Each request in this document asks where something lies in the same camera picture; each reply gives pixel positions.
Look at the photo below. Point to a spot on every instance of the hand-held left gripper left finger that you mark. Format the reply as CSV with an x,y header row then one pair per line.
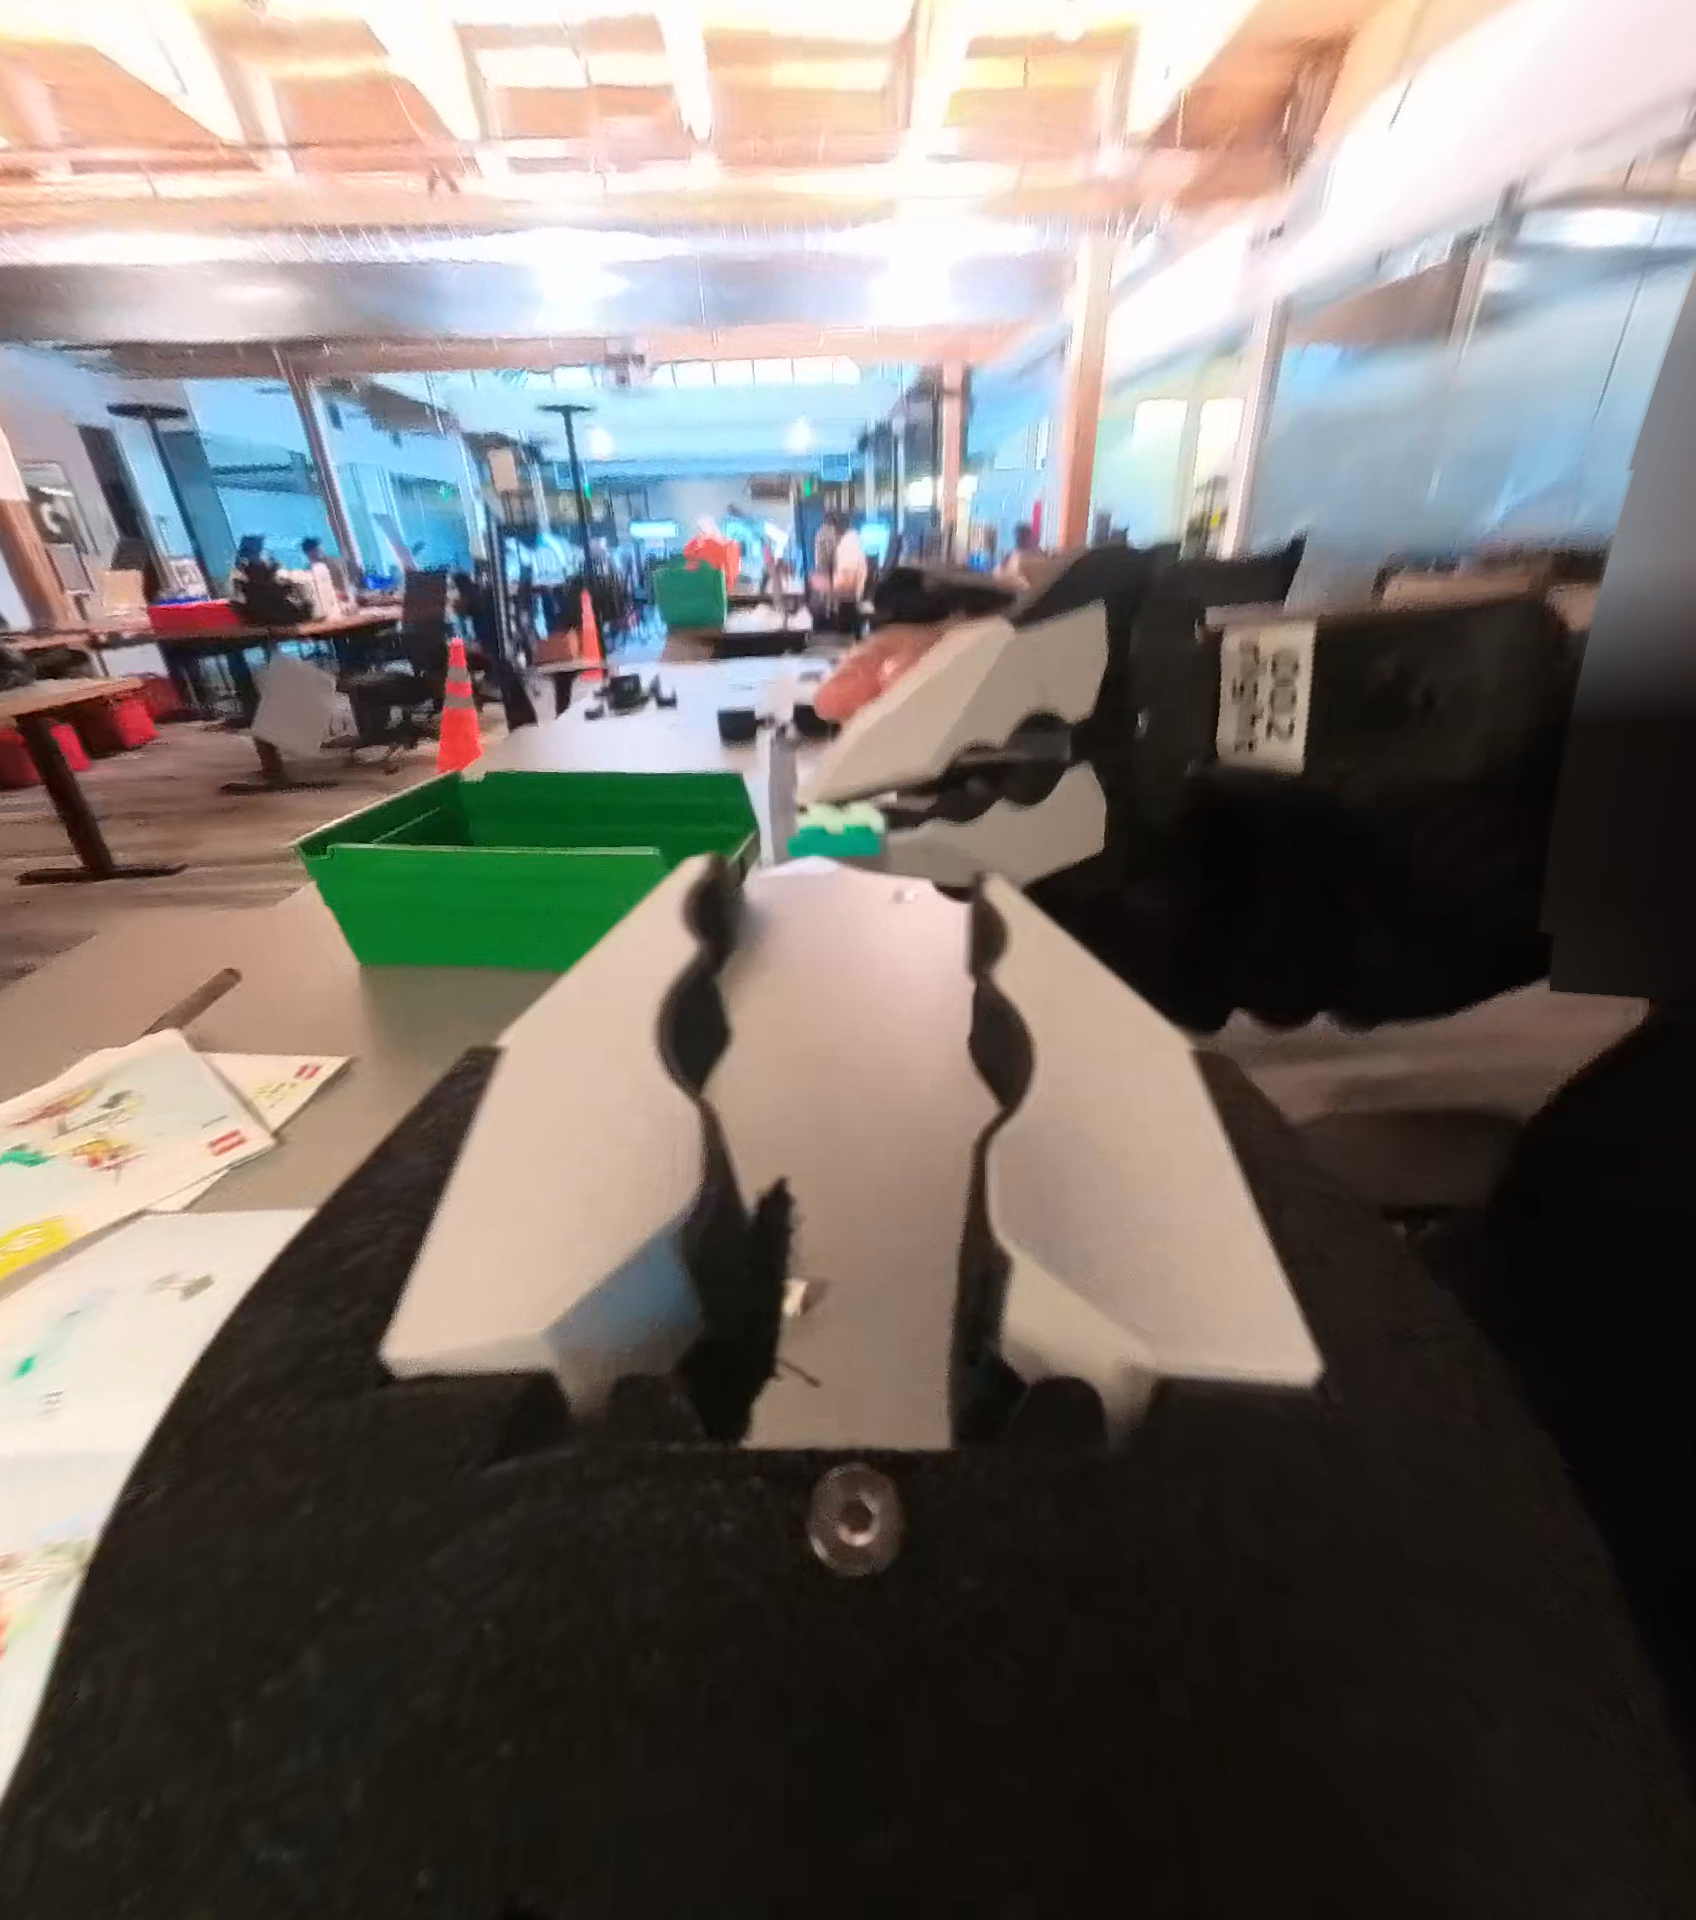
x,y
562,1155

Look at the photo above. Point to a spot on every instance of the small white paper leaflet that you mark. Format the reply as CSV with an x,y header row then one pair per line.
x,y
292,1083

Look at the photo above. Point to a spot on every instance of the dark swivel chair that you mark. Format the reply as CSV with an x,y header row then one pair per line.
x,y
391,674

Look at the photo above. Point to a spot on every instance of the orange traffic cone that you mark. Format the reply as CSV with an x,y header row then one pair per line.
x,y
458,721
589,638

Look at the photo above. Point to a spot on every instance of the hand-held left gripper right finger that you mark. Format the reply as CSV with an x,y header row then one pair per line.
x,y
1132,1184

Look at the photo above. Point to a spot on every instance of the white sign board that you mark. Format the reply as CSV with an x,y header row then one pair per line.
x,y
292,704

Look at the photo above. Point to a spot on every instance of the closed colourful instruction booklet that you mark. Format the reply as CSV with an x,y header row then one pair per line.
x,y
53,1155

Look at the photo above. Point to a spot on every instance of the small green white lego assembly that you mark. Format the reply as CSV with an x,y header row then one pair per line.
x,y
833,831

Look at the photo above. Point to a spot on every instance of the person's right hand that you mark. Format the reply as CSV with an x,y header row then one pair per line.
x,y
870,674

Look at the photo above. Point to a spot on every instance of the red box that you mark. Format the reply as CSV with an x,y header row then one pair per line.
x,y
197,616

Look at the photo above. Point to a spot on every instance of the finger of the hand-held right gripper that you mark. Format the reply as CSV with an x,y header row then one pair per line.
x,y
1042,833
969,690

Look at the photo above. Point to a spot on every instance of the green plastic bin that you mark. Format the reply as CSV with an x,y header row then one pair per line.
x,y
518,901

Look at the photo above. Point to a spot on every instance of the green storage crate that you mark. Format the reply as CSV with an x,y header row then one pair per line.
x,y
689,596

